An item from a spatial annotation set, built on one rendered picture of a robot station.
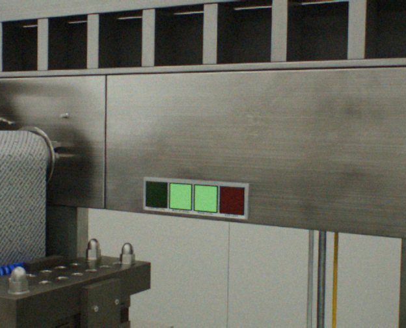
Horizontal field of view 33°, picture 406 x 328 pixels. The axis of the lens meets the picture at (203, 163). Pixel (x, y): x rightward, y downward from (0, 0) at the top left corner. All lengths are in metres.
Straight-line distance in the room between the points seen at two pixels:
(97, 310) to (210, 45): 0.57
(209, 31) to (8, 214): 0.55
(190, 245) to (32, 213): 2.75
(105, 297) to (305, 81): 0.57
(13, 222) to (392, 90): 0.80
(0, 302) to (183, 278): 3.06
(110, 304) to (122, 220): 3.09
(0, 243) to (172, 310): 2.97
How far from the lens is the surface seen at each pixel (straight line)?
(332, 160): 1.27
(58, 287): 1.30
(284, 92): 1.31
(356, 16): 1.28
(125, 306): 1.48
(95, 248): 1.55
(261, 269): 3.98
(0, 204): 1.44
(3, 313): 1.25
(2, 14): 1.77
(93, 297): 1.35
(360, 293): 3.79
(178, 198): 1.41
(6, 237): 1.46
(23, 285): 1.26
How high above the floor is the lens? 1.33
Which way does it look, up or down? 3 degrees down
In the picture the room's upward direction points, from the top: 1 degrees clockwise
